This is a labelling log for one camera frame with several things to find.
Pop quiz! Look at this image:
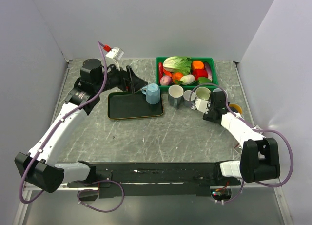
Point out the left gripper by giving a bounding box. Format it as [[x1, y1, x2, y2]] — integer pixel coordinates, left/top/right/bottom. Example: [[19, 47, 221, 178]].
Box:
[[94, 60, 148, 94]]

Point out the frosted grey mug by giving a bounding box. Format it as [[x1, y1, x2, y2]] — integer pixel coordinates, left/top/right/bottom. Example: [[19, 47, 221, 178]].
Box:
[[213, 88, 228, 99]]

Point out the blue patterned mug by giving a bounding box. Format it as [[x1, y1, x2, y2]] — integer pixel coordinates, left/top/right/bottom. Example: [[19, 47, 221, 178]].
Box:
[[229, 103, 242, 114]]

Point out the light blue faceted mug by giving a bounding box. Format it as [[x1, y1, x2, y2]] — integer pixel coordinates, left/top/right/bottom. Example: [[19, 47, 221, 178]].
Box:
[[141, 83, 160, 105]]

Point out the light green mug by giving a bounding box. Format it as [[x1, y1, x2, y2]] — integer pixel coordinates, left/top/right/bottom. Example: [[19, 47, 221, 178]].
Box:
[[195, 87, 211, 101]]

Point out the small grey-blue mug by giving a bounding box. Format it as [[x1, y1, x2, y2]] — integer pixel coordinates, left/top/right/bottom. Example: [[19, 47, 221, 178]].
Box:
[[183, 90, 196, 110]]

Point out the large grey faceted mug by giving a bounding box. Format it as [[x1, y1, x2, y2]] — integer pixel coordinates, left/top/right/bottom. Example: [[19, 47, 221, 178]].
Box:
[[168, 84, 184, 108]]

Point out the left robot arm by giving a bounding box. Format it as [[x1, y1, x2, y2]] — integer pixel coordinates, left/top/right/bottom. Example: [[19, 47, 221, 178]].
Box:
[[14, 59, 148, 193]]

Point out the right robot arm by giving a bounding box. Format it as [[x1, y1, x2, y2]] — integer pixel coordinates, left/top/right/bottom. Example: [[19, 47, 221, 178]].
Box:
[[203, 91, 280, 185]]

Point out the black serving tray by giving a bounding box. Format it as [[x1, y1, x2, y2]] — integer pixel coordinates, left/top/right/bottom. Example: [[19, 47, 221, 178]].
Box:
[[107, 92, 164, 120]]

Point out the purple toy onion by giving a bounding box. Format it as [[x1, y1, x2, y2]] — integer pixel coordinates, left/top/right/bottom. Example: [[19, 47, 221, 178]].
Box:
[[159, 75, 172, 86]]

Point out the red toy chili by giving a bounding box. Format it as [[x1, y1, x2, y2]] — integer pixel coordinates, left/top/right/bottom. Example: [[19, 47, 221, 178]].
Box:
[[158, 62, 163, 78]]

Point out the green toy bell pepper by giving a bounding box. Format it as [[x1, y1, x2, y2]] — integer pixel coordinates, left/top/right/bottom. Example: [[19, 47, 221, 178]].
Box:
[[197, 77, 212, 84]]

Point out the red toy bell pepper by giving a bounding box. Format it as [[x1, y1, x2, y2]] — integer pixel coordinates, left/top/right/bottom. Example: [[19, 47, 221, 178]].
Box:
[[192, 69, 208, 80]]

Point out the white toy radish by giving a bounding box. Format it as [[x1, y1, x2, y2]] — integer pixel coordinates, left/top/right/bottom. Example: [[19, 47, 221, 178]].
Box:
[[179, 74, 195, 85]]

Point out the small orange toy vegetable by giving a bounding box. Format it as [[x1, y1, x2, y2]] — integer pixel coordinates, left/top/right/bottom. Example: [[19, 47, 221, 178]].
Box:
[[172, 72, 184, 83]]

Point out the purple toy eggplant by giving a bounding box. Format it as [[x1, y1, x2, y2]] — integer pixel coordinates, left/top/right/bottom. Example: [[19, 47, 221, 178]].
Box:
[[204, 61, 213, 81]]

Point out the green plastic crate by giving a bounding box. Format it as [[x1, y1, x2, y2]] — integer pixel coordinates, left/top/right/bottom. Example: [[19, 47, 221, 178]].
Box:
[[156, 57, 218, 92]]

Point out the orange toy pepper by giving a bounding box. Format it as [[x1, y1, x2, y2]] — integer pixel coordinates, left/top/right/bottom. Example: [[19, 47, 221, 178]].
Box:
[[191, 61, 205, 71]]

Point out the small packaged card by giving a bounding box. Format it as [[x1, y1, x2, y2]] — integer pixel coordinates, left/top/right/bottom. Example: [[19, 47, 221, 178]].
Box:
[[234, 143, 243, 150]]

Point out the toy cabbage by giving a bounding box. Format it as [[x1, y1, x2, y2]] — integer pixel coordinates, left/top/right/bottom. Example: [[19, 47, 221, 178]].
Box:
[[163, 56, 192, 75]]

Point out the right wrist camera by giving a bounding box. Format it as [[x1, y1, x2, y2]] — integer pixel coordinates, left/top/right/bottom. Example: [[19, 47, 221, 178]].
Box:
[[191, 98, 211, 114]]

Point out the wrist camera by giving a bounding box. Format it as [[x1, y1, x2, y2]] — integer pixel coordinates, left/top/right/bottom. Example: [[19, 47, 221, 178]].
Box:
[[191, 98, 211, 114], [102, 45, 124, 69]]

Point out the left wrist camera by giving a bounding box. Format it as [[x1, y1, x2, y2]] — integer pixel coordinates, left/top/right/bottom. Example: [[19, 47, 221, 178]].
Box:
[[102, 45, 124, 69]]

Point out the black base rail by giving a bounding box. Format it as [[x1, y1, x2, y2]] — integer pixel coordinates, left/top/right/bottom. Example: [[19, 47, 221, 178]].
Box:
[[68, 163, 241, 198]]

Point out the aluminium frame rail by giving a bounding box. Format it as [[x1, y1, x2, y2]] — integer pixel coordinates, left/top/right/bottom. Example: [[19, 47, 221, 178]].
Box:
[[13, 59, 293, 225]]

